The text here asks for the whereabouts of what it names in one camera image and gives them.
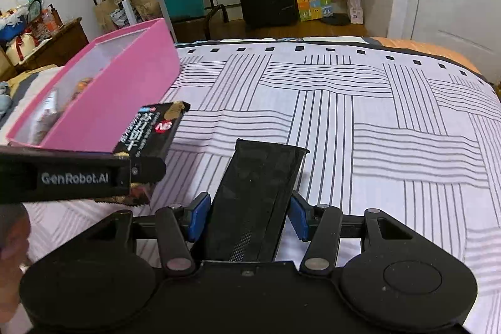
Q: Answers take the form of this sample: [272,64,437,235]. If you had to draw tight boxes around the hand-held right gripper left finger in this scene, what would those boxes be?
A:
[91,192,212,278]

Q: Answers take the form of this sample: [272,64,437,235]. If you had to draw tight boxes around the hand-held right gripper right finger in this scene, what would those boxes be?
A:
[290,193,415,276]

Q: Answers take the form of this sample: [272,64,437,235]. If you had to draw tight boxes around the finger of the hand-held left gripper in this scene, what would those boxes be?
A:
[129,156,168,187]

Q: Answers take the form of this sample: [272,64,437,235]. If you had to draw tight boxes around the black and gold snack box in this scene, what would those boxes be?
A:
[94,100,192,206]

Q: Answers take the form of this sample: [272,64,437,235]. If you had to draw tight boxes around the instant noodle packet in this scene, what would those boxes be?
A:
[29,78,95,145]

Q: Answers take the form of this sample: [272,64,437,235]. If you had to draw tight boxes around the black mesh snack packet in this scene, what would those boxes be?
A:
[204,138,311,263]

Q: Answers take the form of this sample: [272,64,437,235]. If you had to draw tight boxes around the pink cardboard box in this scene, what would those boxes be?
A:
[6,18,181,155]

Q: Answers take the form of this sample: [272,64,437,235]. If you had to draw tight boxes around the person's left hand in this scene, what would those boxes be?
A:
[0,204,33,319]

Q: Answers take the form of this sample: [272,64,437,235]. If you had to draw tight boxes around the yellow cloth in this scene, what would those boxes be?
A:
[8,64,63,92]

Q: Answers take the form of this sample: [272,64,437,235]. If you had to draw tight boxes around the striped bed sheet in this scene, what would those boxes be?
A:
[23,37,501,334]

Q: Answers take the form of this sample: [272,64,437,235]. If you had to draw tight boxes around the wooden dresser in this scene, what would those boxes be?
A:
[0,18,90,82]

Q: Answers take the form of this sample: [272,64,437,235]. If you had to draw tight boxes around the brown paper bag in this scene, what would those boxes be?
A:
[131,0,163,22]
[95,0,122,33]

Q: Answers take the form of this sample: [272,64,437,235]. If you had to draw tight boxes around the orange blanket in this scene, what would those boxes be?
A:
[368,37,501,84]

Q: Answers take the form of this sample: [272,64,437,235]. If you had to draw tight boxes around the white plastic bag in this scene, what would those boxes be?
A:
[348,0,364,25]

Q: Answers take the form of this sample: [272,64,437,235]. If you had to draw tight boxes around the black stool frame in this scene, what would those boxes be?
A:
[205,4,230,39]

